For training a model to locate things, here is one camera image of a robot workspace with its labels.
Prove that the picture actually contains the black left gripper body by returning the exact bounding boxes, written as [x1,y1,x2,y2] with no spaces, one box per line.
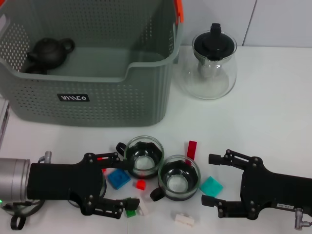
[26,153,105,216]

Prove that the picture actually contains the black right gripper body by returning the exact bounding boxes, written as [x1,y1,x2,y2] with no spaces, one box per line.
[240,156,312,219]

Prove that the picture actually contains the grey-green perforated storage bin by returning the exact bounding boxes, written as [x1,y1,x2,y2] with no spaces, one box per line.
[0,0,185,128]

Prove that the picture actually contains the bright red curved brick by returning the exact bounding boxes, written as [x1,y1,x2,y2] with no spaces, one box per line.
[97,156,110,173]

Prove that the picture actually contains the blue square brick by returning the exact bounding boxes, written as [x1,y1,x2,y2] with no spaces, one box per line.
[107,169,132,190]

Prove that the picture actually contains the green two-stud brick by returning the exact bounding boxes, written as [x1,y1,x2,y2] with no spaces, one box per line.
[124,197,137,218]

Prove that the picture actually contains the teal square brick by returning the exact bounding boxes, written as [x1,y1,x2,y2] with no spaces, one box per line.
[199,176,224,197]

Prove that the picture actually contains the white two-stud brick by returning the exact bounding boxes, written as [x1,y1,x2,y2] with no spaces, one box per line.
[135,196,150,215]
[174,211,195,228]

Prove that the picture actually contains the dark red long brick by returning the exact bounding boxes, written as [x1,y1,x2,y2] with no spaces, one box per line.
[185,140,198,165]

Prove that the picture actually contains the glass teapot black lid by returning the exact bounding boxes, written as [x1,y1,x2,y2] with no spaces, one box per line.
[181,22,238,100]

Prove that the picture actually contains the dark clay teapot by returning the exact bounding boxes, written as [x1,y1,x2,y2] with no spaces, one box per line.
[24,38,76,75]

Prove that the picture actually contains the left gripper cable with connector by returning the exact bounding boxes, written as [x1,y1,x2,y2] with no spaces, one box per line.
[36,151,53,164]

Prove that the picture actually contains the gripper cable with connector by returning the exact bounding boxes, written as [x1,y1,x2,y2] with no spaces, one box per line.
[293,208,312,231]
[36,151,53,164]

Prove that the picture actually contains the right gripper cable with connector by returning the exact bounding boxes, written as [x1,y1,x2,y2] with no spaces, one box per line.
[293,208,312,231]

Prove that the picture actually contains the orange bin handle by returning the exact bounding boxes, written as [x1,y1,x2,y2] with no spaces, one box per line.
[173,0,184,24]

